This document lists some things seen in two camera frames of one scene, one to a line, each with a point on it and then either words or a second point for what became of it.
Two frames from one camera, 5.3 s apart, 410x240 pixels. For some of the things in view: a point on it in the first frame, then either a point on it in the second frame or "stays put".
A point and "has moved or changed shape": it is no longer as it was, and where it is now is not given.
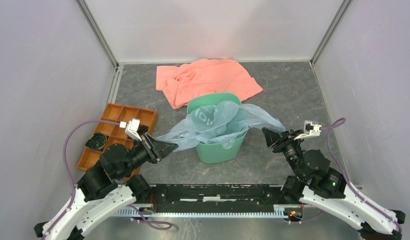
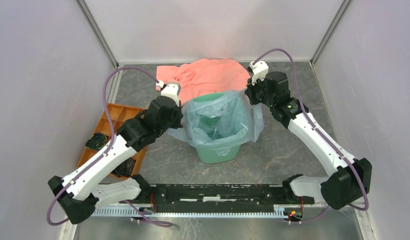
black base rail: (219, 197) stays put
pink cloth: (199, 77) stays put
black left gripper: (159, 149) → (177, 124)
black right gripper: (288, 138) → (251, 89)
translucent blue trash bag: (221, 121) has moved or changed shape
